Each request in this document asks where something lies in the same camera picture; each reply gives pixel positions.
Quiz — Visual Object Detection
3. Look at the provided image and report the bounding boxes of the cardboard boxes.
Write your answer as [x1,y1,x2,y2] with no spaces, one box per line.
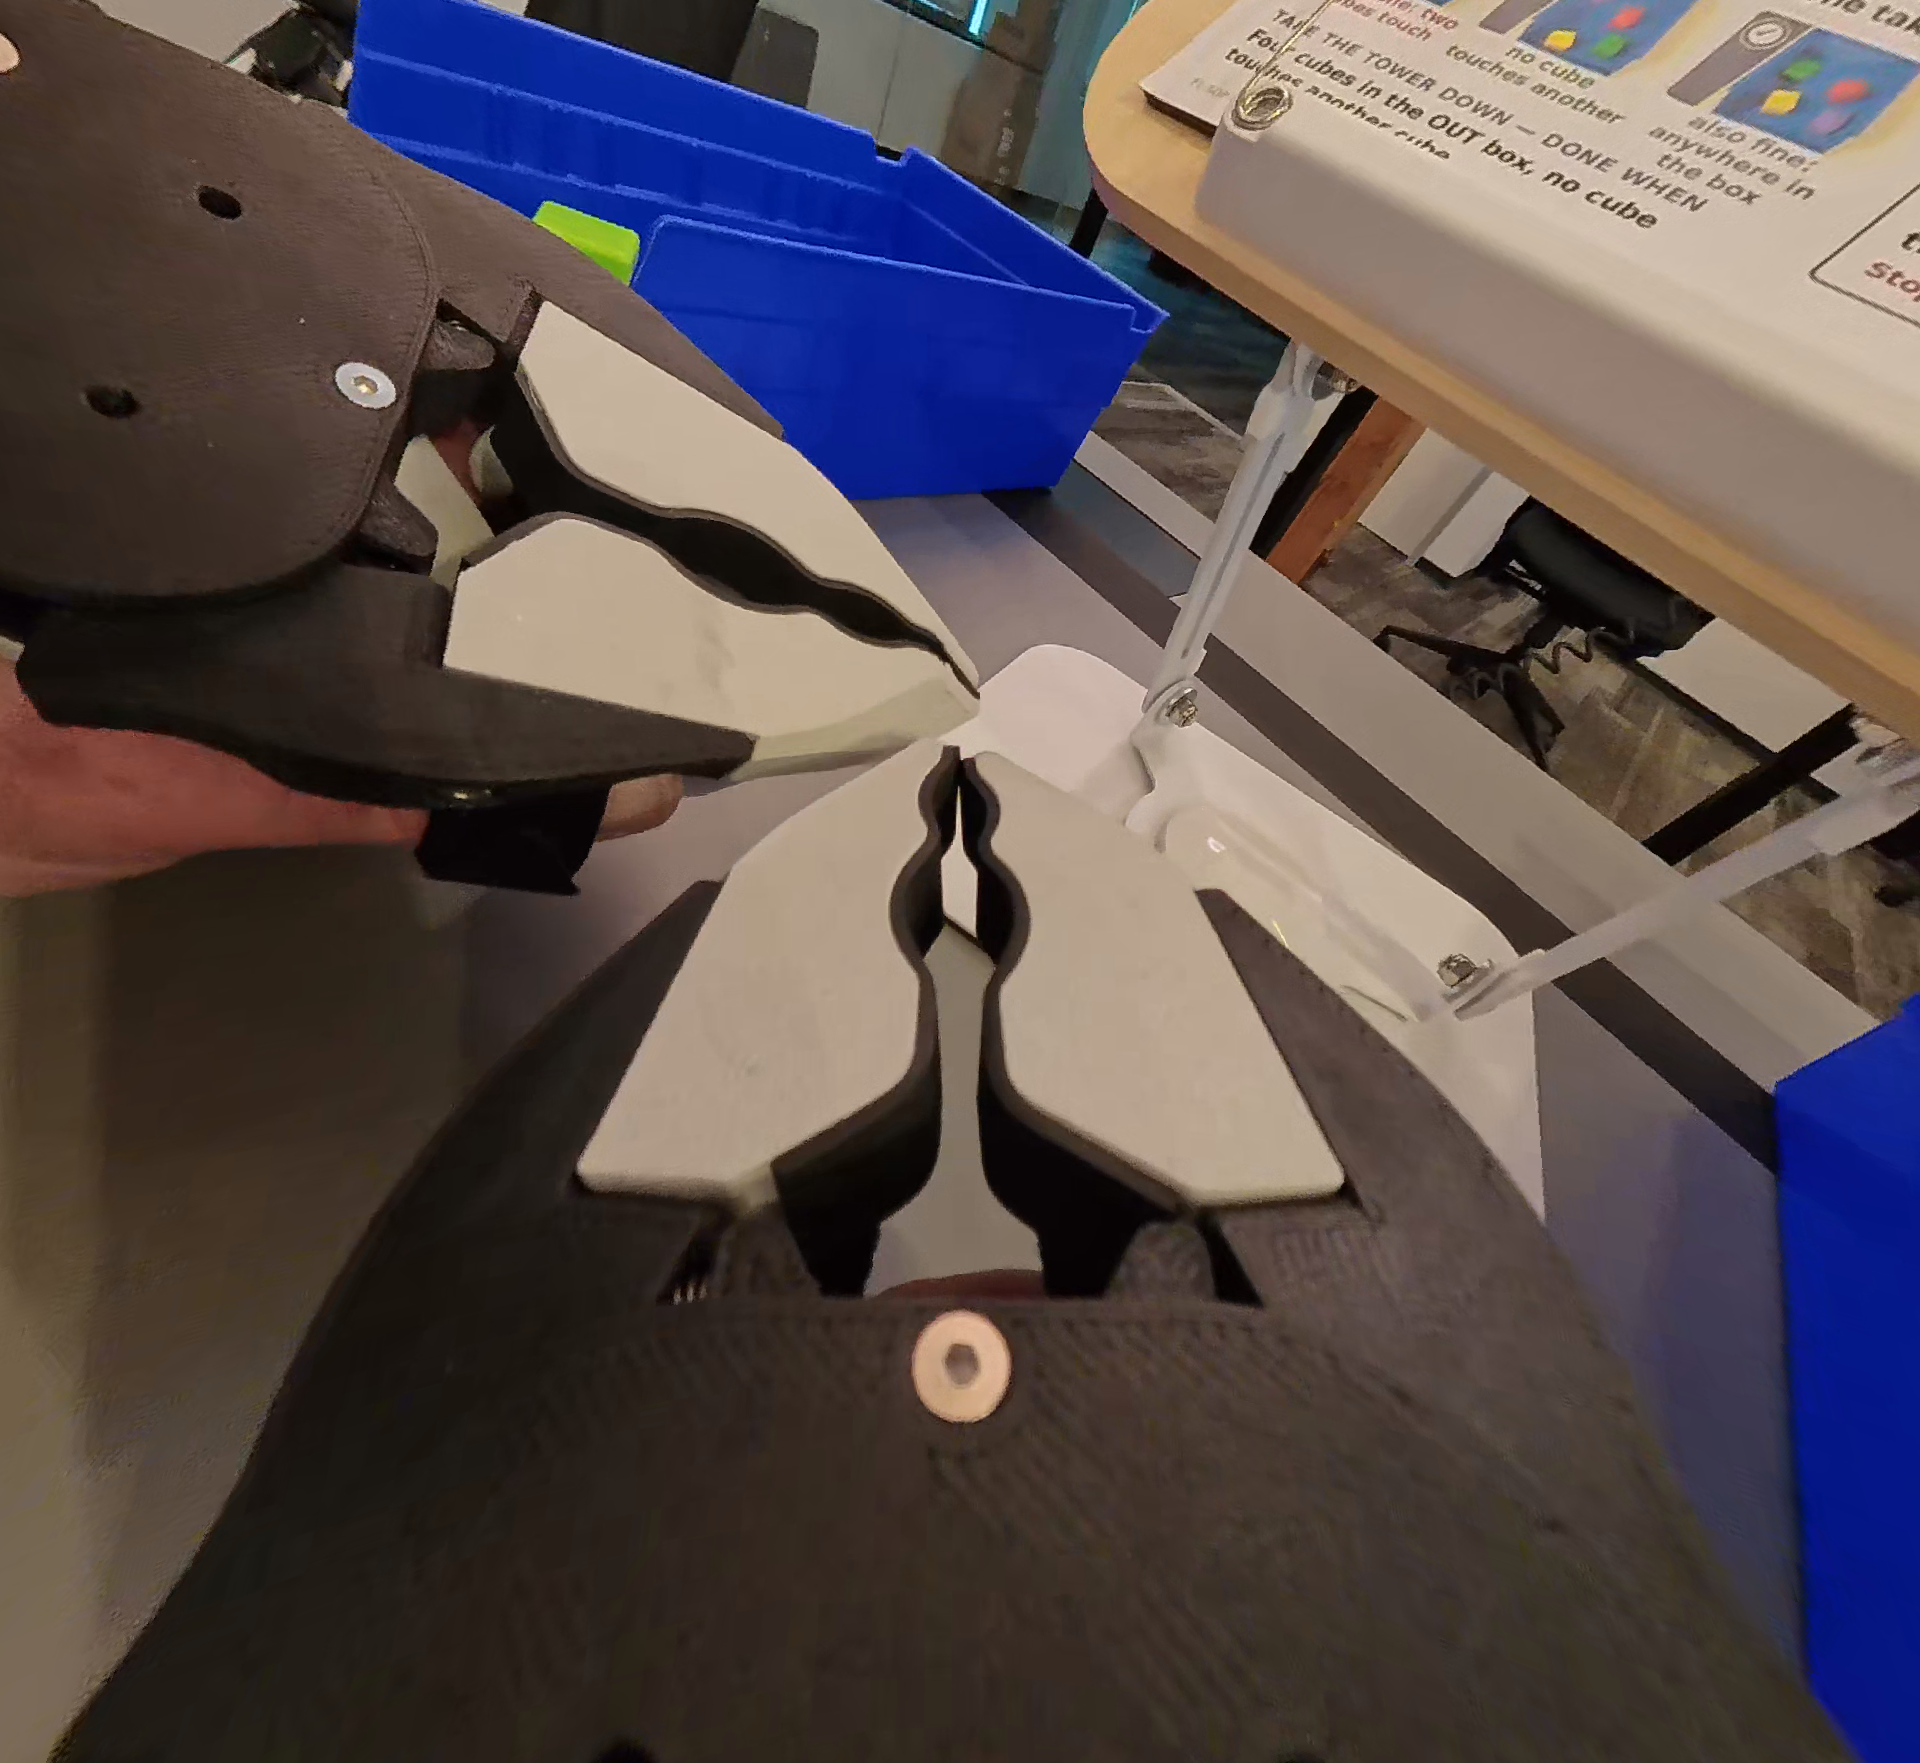
[938,0,1085,207]

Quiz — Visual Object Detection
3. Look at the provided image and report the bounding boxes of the white metal stand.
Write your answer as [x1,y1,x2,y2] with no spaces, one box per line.
[960,345,1920,1217]

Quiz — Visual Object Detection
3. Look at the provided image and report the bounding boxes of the white cabinet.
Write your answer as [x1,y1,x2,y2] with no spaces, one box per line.
[1356,431,1521,584]

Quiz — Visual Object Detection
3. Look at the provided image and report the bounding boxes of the wooden board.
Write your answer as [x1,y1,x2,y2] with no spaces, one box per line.
[1083,0,1920,744]

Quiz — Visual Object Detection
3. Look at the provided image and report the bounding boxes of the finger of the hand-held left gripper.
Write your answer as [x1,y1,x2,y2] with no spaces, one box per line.
[441,513,980,791]
[485,300,980,688]

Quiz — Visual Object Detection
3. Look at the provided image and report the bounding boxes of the green cube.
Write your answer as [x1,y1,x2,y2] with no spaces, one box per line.
[533,200,640,289]

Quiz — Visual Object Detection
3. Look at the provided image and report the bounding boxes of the blue plastic bin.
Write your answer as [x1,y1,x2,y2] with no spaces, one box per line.
[1774,995,1920,1763]
[349,0,1169,502]

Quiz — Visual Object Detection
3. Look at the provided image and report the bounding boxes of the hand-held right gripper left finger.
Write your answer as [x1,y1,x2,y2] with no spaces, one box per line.
[575,742,962,1297]

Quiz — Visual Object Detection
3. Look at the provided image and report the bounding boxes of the wooden table leg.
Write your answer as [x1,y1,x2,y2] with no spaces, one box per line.
[1266,402,1428,584]

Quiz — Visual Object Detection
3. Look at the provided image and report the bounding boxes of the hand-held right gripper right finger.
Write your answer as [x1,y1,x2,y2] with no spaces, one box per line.
[957,750,1347,1300]

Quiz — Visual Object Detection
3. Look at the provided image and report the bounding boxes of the white panel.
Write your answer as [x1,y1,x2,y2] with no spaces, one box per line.
[1191,0,1920,655]

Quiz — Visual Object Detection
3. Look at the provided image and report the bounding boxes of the printed instruction sheet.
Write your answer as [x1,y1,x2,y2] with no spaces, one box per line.
[1140,0,1920,342]

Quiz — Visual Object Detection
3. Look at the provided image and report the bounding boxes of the person's left hand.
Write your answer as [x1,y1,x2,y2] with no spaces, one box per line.
[0,659,683,897]

